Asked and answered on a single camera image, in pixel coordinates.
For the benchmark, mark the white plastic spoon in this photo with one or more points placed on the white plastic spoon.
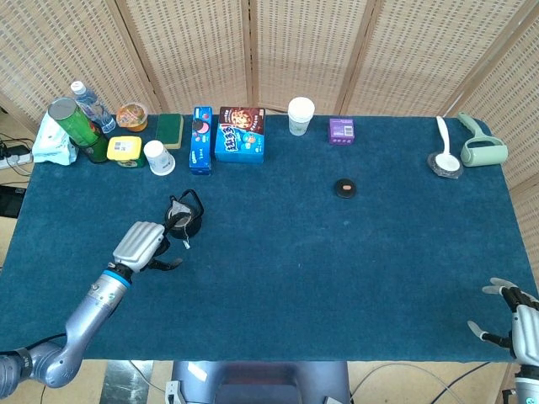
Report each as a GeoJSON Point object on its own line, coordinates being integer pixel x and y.
{"type": "Point", "coordinates": [446, 157]}

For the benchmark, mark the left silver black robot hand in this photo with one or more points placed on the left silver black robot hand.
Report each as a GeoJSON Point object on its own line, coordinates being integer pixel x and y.
{"type": "Point", "coordinates": [137, 244]}

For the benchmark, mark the black teapot lid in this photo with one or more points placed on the black teapot lid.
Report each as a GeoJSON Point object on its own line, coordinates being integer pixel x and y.
{"type": "Point", "coordinates": [345, 188]}

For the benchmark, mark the green tub with yellow lid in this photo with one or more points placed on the green tub with yellow lid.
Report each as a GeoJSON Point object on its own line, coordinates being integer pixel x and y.
{"type": "Point", "coordinates": [124, 149]}

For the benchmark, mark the purple small box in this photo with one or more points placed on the purple small box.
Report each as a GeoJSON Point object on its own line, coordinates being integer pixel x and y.
{"type": "Point", "coordinates": [341, 131]}

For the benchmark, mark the pale green lint roller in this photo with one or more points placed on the pale green lint roller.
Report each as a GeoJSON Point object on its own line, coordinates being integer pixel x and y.
{"type": "Point", "coordinates": [482, 151]}

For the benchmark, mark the green yellow sponge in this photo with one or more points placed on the green yellow sponge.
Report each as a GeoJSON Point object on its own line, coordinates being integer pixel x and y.
{"type": "Point", "coordinates": [169, 129]}

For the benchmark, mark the clear plastic water bottle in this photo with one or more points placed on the clear plastic water bottle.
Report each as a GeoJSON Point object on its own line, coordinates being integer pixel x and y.
{"type": "Point", "coordinates": [94, 107]}

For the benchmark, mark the upturned white paper cup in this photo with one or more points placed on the upturned white paper cup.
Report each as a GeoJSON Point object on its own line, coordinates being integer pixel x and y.
{"type": "Point", "coordinates": [160, 159]}

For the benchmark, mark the green cylindrical can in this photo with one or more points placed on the green cylindrical can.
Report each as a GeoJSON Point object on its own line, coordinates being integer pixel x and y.
{"type": "Point", "coordinates": [78, 126]}

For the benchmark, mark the orange jelly cup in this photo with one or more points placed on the orange jelly cup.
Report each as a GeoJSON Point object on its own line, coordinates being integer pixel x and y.
{"type": "Point", "coordinates": [132, 116]}

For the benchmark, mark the stacked white paper cups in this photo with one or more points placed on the stacked white paper cups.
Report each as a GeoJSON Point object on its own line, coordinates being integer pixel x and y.
{"type": "Point", "coordinates": [300, 115]}

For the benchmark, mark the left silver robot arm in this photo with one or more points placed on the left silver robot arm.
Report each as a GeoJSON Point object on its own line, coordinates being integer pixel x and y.
{"type": "Point", "coordinates": [84, 320]}

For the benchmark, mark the black flat device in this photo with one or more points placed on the black flat device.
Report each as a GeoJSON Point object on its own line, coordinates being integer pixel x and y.
{"type": "Point", "coordinates": [10, 201]}

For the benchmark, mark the dark robot base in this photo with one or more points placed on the dark robot base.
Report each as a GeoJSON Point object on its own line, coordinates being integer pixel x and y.
{"type": "Point", "coordinates": [261, 383]}

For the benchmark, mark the blue carpet table cover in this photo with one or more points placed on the blue carpet table cover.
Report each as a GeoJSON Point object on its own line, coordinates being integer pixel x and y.
{"type": "Point", "coordinates": [295, 261]}

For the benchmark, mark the white tissue pack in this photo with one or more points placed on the white tissue pack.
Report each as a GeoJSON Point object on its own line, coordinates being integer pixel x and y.
{"type": "Point", "coordinates": [50, 145]}

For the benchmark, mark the blue Oreo box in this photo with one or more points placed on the blue Oreo box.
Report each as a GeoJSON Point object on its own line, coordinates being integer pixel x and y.
{"type": "Point", "coordinates": [201, 141]}

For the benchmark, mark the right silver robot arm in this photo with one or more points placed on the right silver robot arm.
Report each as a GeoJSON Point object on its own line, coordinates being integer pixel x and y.
{"type": "Point", "coordinates": [526, 387]}

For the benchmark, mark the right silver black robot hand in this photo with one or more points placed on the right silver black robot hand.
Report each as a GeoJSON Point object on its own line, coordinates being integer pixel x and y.
{"type": "Point", "coordinates": [526, 332]}

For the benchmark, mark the blue chocolate cookie box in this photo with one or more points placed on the blue chocolate cookie box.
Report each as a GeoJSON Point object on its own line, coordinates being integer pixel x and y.
{"type": "Point", "coordinates": [241, 136]}

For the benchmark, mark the white power strip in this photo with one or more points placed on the white power strip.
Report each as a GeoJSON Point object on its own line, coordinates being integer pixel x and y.
{"type": "Point", "coordinates": [14, 160]}

